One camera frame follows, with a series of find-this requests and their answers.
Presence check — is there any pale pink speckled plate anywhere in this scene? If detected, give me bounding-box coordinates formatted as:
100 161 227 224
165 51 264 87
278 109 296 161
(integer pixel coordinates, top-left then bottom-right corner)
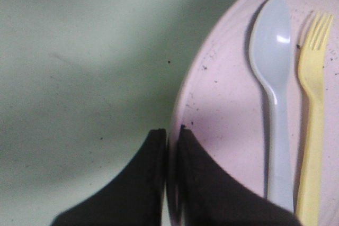
169 0 338 225

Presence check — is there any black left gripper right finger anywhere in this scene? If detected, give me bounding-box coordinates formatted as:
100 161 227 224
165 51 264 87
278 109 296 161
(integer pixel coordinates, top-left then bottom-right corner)
177 126 300 225

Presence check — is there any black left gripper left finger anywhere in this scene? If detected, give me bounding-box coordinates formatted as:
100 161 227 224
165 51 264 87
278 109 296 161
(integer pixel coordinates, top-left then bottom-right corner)
52 129 167 225

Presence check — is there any light green plastic tray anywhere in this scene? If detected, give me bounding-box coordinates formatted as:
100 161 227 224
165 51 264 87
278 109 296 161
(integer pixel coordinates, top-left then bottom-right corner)
1 0 235 225

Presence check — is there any yellow plastic fork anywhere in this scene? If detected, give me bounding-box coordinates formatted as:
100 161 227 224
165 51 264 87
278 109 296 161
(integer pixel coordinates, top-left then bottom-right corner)
296 13 334 225

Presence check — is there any light blue plastic spoon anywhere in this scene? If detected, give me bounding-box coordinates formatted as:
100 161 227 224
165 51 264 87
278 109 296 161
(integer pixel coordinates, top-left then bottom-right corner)
248 0 294 212

